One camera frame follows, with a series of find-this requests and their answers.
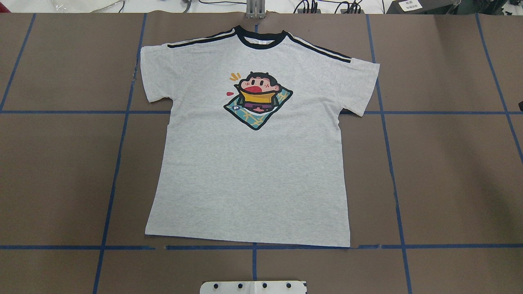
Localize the grey cartoon print t-shirt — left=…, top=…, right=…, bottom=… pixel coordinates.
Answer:
left=140, top=26, right=380, bottom=247

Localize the black box with label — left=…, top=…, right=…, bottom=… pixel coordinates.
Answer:
left=385, top=0, right=461, bottom=15

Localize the aluminium frame post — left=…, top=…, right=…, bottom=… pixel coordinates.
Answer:
left=246, top=0, right=266, bottom=19

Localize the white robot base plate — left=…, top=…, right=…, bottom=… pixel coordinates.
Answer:
left=199, top=281, right=308, bottom=294

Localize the black cable bundle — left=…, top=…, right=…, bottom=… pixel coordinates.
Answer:
left=293, top=0, right=364, bottom=14

